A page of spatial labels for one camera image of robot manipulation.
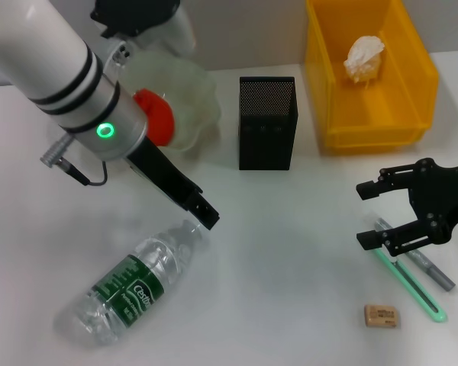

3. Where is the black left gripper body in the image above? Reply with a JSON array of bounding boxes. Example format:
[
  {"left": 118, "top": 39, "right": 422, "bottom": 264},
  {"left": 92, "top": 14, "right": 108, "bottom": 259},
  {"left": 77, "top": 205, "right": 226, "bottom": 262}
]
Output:
[{"left": 124, "top": 135, "right": 200, "bottom": 211}]

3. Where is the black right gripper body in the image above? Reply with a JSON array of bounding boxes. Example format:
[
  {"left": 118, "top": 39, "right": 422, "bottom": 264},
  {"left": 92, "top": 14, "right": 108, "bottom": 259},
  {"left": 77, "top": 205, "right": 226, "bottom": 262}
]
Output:
[{"left": 407, "top": 157, "right": 458, "bottom": 230}]

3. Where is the red-orange toy orange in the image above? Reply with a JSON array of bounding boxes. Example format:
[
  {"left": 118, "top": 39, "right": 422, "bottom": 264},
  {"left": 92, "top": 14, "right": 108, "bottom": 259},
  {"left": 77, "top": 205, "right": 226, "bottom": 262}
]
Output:
[{"left": 133, "top": 88, "right": 176, "bottom": 148}]

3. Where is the clear green-label water bottle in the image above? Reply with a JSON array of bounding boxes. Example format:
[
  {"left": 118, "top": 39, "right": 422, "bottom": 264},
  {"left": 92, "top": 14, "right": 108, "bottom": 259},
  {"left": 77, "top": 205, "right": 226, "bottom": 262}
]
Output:
[{"left": 53, "top": 219, "right": 207, "bottom": 346}]

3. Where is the white paper ball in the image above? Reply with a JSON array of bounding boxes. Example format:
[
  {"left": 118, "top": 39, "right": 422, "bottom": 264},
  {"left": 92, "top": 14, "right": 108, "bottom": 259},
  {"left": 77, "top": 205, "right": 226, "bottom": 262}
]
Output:
[{"left": 343, "top": 34, "right": 387, "bottom": 85}]

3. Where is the grey marker pen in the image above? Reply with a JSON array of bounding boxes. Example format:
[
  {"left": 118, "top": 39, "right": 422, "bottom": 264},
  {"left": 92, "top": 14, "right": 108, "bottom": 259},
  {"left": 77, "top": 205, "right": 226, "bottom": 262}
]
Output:
[{"left": 373, "top": 217, "right": 456, "bottom": 293}]

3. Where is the green utility knife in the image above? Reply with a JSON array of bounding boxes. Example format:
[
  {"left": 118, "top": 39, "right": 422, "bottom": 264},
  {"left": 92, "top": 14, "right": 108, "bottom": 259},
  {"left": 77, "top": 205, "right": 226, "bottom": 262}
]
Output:
[{"left": 372, "top": 247, "right": 448, "bottom": 324}]

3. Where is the pale green glass fruit bowl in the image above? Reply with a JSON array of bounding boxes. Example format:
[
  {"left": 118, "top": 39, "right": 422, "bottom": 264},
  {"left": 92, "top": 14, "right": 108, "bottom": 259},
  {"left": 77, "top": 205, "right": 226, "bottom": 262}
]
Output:
[{"left": 120, "top": 51, "right": 222, "bottom": 153}]

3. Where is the beige eraser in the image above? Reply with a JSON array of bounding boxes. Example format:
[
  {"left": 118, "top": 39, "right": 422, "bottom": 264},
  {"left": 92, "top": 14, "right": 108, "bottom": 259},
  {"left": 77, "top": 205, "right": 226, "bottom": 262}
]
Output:
[{"left": 363, "top": 303, "right": 400, "bottom": 328}]

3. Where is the black mesh pen holder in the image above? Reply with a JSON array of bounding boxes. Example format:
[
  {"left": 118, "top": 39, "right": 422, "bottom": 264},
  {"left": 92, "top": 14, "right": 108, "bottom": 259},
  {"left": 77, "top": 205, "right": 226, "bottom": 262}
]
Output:
[{"left": 238, "top": 75, "right": 299, "bottom": 172}]

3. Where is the yellow plastic bin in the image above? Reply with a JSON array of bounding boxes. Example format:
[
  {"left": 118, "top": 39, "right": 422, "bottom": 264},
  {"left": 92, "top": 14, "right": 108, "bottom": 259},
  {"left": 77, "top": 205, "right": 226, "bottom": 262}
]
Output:
[{"left": 304, "top": 0, "right": 440, "bottom": 154}]

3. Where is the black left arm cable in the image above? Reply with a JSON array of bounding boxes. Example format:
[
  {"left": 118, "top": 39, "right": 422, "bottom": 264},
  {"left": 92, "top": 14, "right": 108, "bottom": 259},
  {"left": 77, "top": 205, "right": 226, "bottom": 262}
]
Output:
[{"left": 40, "top": 133, "right": 108, "bottom": 187}]

